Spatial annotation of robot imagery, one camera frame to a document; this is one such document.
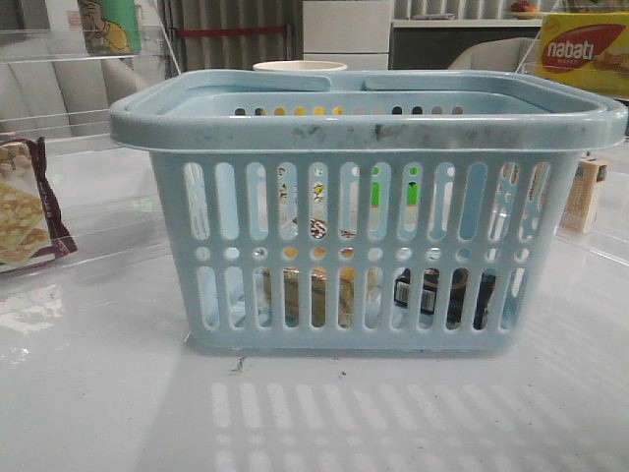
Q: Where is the yellow nabati wafer box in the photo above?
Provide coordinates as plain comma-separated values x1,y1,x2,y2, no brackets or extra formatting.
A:
532,12,628,99

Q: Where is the yellow popcorn paper cup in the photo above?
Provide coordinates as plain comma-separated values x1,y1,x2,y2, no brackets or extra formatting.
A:
253,60,347,72

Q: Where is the clear acrylic shelf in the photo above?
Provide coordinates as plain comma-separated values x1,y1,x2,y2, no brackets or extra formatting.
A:
513,33,629,266
0,25,182,276

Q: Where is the white cabinet in background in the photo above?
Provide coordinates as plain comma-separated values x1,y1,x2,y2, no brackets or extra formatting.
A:
302,1,393,70

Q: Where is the packaged bread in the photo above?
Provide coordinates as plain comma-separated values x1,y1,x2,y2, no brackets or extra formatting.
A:
256,247,358,328

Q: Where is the clear acrylic right shelf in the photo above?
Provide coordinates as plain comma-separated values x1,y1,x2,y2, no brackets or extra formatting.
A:
513,33,629,266

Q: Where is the green cartoon snack package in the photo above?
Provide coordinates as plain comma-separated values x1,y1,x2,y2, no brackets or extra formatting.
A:
78,0,142,55

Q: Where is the light blue plastic basket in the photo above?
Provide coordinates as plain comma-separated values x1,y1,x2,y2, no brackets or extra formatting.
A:
109,70,627,352

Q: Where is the clear acrylic left shelf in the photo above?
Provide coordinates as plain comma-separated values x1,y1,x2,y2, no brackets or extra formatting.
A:
0,25,182,276

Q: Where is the brown cracker snack bag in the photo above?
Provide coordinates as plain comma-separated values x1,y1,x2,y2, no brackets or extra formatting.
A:
1,138,78,273

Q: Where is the peach small carton box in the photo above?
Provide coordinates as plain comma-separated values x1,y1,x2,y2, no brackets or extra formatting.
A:
560,158,608,234

